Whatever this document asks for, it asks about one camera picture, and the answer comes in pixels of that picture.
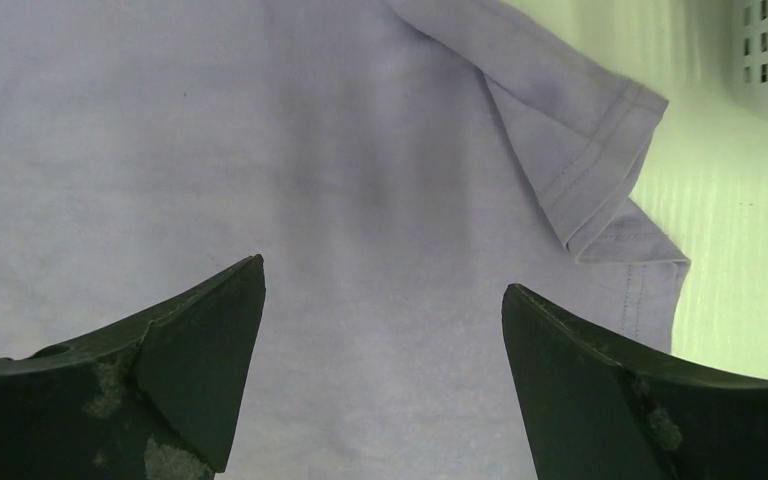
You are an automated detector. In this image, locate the lavender purple t-shirt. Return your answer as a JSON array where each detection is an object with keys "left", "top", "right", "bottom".
[{"left": 0, "top": 1, "right": 689, "bottom": 479}]

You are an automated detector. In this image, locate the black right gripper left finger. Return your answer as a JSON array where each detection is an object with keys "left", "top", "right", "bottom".
[{"left": 0, "top": 255, "right": 266, "bottom": 479}]

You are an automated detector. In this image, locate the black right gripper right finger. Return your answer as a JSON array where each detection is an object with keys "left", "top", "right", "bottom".
[{"left": 502, "top": 284, "right": 768, "bottom": 480}]

